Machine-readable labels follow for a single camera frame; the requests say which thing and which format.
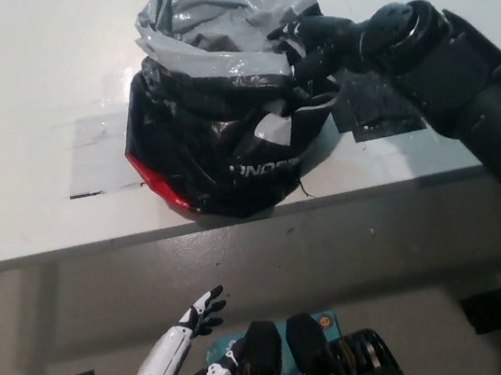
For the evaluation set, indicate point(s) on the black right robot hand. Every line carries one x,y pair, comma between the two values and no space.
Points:
337,42

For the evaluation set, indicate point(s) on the black tape patch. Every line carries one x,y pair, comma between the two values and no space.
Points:
375,107

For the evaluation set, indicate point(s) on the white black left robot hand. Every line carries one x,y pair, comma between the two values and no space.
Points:
155,371

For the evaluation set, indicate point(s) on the black plastic bag grey lining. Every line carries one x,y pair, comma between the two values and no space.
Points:
226,153

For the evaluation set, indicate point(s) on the grey tape patch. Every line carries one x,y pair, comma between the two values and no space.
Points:
95,159

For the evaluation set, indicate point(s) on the black ribbed robot body block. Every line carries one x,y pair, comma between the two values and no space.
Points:
263,350
304,344

